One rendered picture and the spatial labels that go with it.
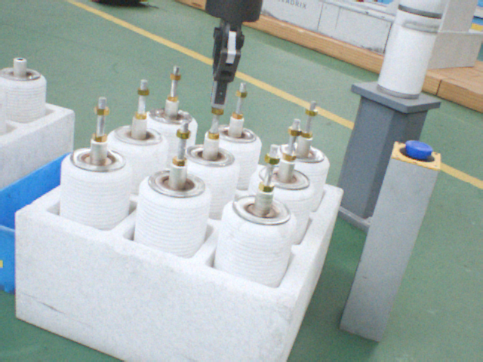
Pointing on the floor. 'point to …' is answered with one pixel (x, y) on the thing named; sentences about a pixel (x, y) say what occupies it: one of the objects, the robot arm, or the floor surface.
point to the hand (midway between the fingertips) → (219, 93)
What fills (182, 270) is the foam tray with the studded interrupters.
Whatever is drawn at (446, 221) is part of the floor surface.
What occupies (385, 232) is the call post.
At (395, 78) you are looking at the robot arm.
